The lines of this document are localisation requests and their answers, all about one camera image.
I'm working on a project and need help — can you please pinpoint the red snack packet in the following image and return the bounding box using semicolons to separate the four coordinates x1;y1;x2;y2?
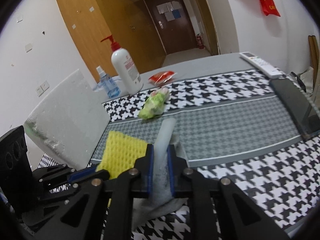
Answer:
148;71;176;86

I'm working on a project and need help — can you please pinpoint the white lotion pump bottle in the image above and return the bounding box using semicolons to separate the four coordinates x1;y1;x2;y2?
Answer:
100;35;143;95

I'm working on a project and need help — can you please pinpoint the grey cloth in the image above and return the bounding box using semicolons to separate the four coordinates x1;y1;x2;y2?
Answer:
131;134;186;231

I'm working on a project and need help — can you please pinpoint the red fire extinguisher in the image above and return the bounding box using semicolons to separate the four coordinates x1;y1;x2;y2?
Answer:
196;34;205;49

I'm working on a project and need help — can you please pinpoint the brown side door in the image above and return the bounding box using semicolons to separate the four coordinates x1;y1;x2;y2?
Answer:
195;0;220;55

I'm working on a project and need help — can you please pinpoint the wall socket and switch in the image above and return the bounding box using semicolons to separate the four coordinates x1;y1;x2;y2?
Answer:
36;81;50;97

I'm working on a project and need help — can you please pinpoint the white remote control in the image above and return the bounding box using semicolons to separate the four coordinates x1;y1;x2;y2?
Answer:
239;52;283;79

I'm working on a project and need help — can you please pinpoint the green plastic snack bag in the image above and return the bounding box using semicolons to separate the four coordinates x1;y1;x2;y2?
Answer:
138;87;170;120

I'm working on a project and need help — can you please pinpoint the wooden wardrobe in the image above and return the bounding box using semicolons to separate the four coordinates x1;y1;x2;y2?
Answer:
56;0;165;81

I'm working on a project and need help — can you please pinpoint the white styrofoam box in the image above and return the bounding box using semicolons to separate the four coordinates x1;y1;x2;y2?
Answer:
23;70;111;170

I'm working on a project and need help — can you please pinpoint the blue spray bottle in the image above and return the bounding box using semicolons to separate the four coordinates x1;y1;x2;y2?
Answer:
96;66;120;99

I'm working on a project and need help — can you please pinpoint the yellow mesh sponge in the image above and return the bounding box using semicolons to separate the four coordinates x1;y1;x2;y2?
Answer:
95;131;148;179

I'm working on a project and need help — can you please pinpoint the black smartphone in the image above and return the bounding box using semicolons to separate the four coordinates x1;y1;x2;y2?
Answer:
269;79;319;140

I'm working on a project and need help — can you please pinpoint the dark brown entrance door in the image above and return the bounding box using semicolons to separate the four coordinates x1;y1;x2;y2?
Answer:
144;0;197;54

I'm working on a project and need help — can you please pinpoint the houndstooth table mat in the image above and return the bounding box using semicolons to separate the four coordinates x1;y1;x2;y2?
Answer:
104;69;319;231

